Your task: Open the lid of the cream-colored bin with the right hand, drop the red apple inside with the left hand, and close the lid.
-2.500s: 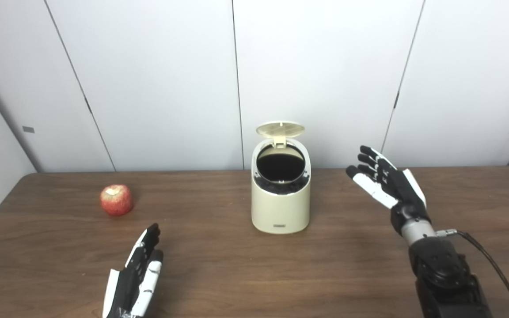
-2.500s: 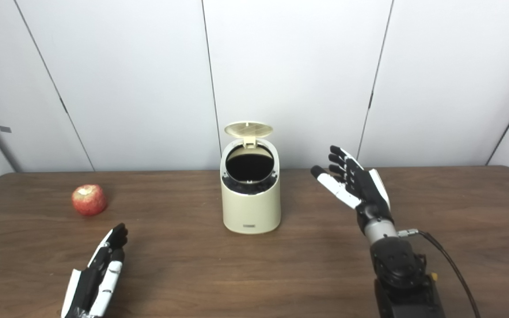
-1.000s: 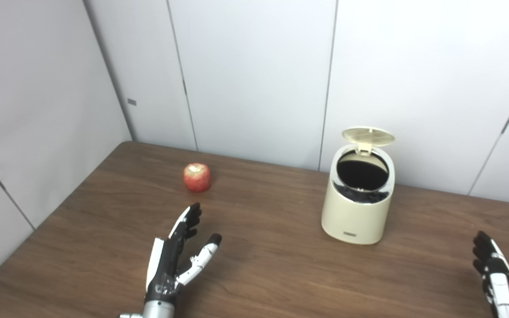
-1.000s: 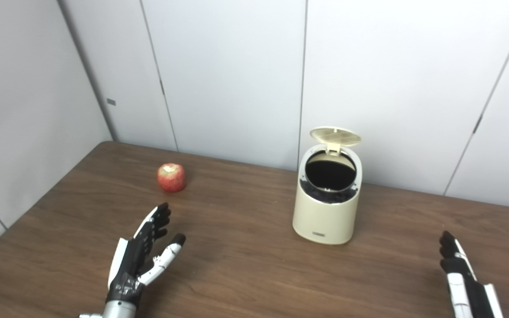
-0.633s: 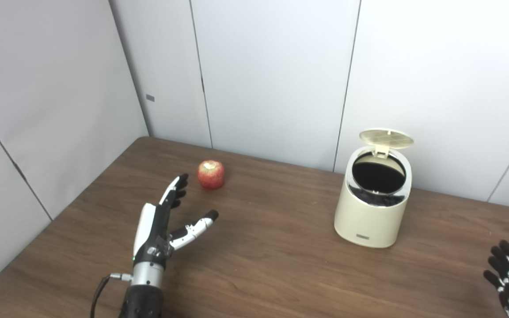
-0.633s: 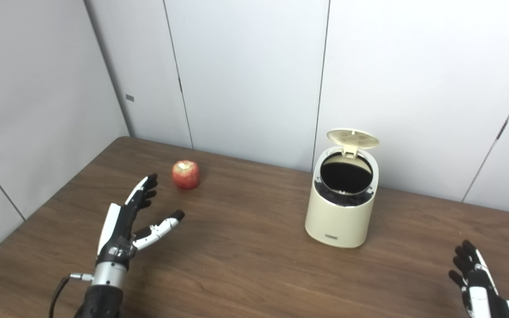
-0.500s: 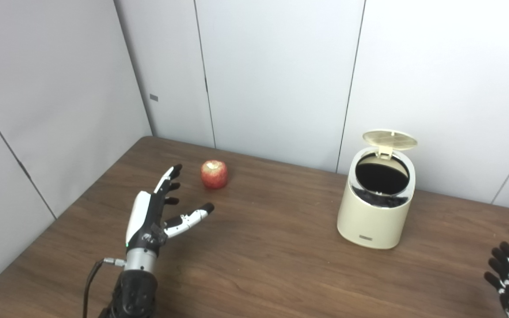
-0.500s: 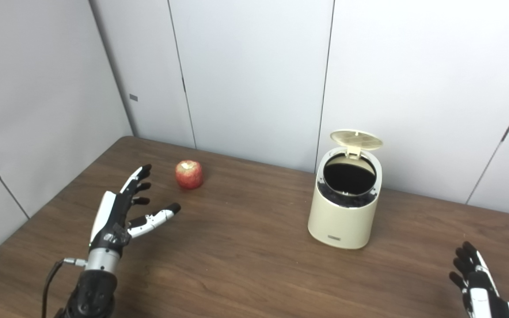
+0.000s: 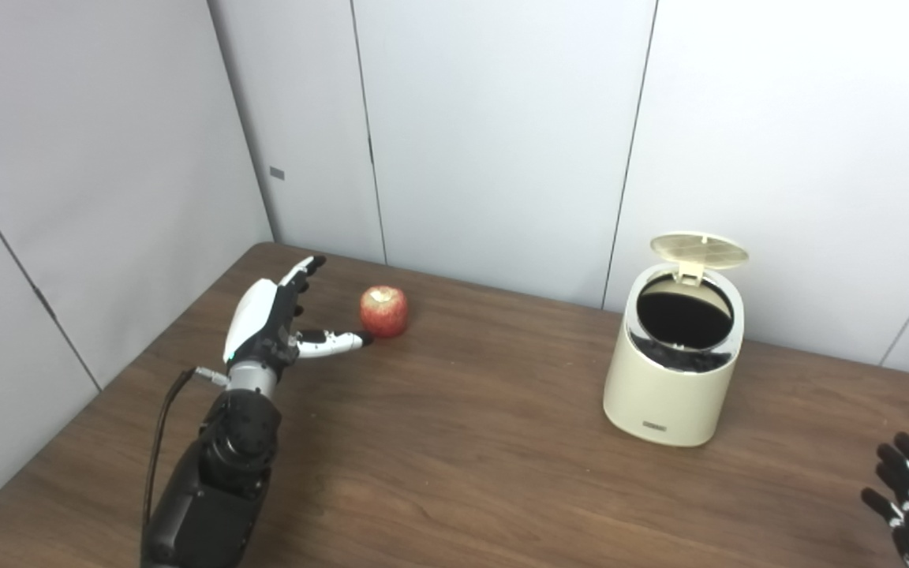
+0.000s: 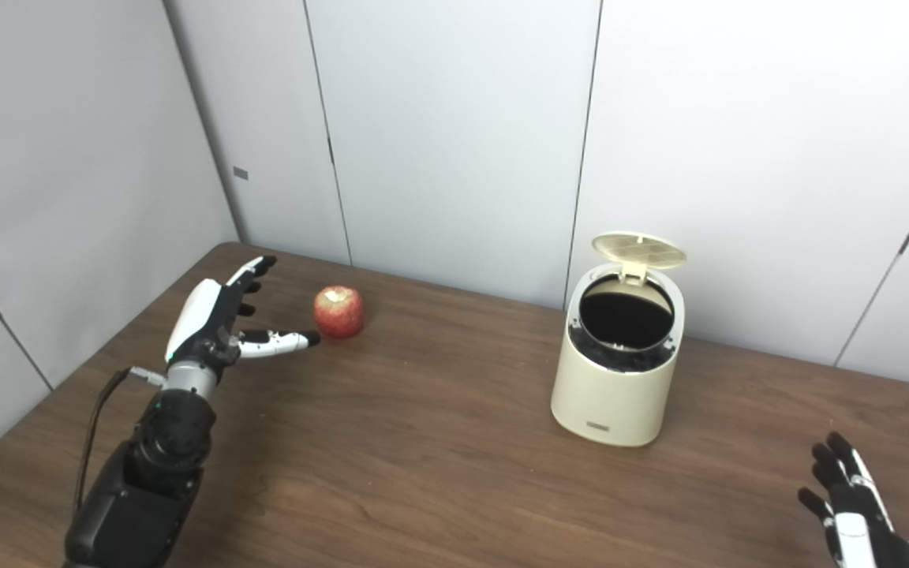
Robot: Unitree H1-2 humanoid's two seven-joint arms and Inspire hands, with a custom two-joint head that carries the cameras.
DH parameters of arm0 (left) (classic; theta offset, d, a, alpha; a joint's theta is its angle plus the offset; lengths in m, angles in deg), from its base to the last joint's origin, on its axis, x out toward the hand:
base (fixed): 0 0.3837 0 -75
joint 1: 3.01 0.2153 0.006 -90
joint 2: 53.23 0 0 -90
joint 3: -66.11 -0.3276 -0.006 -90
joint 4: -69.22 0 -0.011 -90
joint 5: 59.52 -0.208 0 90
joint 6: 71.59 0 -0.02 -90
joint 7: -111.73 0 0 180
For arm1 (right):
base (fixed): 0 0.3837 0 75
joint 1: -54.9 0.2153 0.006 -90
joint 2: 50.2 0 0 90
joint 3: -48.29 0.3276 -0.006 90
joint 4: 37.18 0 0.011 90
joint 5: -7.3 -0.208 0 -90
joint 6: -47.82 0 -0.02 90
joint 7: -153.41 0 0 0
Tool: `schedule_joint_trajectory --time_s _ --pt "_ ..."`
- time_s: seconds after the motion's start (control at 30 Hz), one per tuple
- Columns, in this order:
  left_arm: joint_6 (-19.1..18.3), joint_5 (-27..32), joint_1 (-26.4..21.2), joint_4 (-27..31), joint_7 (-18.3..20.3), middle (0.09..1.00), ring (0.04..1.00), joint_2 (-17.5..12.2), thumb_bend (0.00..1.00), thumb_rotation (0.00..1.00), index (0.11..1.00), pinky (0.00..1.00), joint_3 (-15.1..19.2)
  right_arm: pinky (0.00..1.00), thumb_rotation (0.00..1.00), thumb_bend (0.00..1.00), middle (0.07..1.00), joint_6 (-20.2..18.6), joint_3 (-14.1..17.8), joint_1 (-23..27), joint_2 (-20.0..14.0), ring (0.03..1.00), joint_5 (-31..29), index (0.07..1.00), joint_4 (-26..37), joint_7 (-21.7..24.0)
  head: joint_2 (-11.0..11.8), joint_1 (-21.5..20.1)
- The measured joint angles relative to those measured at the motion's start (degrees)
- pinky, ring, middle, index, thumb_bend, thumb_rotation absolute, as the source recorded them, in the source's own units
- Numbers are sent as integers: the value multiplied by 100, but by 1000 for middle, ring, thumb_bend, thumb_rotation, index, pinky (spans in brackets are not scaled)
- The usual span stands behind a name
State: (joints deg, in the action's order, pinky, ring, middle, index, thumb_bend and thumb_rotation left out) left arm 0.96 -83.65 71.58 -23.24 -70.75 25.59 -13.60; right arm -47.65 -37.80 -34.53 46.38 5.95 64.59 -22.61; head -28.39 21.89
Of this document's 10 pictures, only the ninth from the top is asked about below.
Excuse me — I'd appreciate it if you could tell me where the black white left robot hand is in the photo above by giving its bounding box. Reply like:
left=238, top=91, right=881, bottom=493
left=222, top=254, right=375, bottom=372

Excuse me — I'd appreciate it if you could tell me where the red apple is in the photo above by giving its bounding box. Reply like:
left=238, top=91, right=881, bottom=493
left=359, top=286, right=410, bottom=339

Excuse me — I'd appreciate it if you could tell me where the cream-colored round bin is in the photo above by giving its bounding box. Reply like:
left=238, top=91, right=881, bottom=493
left=603, top=263, right=746, bottom=448

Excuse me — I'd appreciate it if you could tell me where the cream round bin lid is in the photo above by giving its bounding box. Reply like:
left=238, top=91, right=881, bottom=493
left=650, top=231, right=750, bottom=285

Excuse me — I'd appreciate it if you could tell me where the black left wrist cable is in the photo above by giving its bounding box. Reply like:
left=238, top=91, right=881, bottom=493
left=143, top=366, right=230, bottom=553

